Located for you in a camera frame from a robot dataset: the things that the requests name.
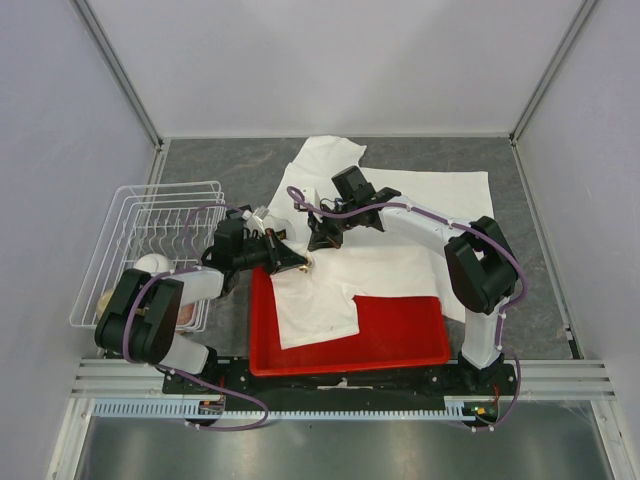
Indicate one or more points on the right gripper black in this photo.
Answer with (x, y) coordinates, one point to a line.
(321, 235)

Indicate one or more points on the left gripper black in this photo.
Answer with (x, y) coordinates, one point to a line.
(279, 256)

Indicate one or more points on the white t-shirt daisy print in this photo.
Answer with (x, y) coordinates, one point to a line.
(318, 305)

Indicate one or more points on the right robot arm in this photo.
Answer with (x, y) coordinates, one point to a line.
(481, 266)

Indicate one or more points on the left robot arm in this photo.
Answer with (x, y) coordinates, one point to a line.
(139, 322)

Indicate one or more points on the pink patterned bowl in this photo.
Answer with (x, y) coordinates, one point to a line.
(189, 319)

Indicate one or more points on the red plastic bin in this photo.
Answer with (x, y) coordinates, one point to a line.
(393, 333)

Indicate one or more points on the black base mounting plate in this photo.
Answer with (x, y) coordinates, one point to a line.
(386, 389)

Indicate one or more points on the beige ceramic bowl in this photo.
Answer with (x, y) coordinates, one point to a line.
(103, 302)

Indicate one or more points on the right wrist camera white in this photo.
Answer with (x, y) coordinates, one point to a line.
(307, 197)

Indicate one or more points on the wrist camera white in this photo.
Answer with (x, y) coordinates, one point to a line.
(307, 197)
(258, 221)

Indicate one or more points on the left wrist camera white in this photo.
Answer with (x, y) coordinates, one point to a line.
(258, 221)

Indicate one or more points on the white wire dish rack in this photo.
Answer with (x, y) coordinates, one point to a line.
(176, 220)

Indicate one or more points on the slotted cable duct rail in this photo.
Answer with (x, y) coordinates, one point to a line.
(177, 409)

